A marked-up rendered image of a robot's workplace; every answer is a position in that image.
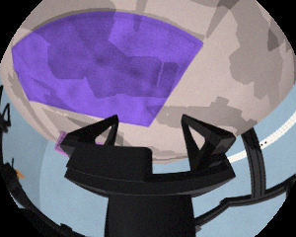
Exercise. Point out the pink plastic basket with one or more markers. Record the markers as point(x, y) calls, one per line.
point(59, 140)

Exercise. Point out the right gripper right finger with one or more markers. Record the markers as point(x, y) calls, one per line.
point(217, 141)

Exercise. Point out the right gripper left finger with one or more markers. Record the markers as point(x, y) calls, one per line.
point(89, 133)

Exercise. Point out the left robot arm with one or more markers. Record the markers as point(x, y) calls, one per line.
point(15, 188)

